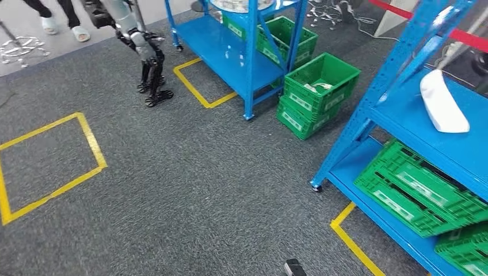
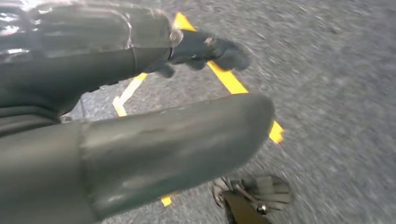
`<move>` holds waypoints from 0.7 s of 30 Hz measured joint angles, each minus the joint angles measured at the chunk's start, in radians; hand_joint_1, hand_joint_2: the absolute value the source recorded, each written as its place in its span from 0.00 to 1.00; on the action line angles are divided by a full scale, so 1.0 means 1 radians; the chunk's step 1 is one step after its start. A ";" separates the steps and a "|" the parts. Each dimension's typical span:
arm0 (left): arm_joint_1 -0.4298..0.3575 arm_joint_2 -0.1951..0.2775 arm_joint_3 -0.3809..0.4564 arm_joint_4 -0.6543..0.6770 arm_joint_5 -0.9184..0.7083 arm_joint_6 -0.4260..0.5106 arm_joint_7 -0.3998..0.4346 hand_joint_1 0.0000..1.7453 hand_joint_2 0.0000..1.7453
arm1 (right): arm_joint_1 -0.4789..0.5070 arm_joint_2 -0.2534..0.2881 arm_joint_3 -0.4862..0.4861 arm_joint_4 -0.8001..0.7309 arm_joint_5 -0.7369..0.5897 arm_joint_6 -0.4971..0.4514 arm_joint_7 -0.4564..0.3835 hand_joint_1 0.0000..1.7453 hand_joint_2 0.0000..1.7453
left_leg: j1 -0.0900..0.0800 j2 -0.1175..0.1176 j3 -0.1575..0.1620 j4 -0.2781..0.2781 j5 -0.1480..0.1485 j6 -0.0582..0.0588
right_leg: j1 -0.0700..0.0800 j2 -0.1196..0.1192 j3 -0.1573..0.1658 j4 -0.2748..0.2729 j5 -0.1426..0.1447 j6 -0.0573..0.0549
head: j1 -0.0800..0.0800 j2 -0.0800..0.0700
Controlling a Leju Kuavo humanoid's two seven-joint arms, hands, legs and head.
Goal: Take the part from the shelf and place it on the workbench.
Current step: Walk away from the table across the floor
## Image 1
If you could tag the yellow floor tape outline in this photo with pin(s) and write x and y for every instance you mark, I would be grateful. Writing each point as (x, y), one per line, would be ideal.
(91, 144)
(350, 242)

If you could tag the red barrier belt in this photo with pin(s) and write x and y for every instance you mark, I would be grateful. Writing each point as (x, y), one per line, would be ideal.
(465, 37)

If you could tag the silver wheel hubcap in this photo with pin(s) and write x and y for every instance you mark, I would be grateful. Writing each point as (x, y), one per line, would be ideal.
(240, 5)

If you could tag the black humanoid robot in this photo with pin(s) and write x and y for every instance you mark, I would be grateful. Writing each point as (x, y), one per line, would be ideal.
(152, 61)

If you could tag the white table panel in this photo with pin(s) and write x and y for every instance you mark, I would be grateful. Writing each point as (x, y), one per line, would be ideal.
(392, 23)

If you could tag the person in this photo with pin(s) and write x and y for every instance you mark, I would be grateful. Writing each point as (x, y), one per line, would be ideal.
(80, 34)

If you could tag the black stool chrome base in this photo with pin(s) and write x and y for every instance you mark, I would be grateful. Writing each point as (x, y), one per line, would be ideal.
(17, 48)

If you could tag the grey part in crate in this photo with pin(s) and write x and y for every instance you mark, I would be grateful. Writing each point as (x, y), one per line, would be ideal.
(322, 85)

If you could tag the white plastic cover part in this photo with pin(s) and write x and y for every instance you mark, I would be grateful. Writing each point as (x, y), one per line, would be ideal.
(444, 106)

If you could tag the blue metal shelf rack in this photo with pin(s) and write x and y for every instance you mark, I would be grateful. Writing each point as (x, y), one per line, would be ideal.
(221, 49)
(400, 110)

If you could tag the chrome stanchion post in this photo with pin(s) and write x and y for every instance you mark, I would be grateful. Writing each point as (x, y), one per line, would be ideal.
(198, 5)

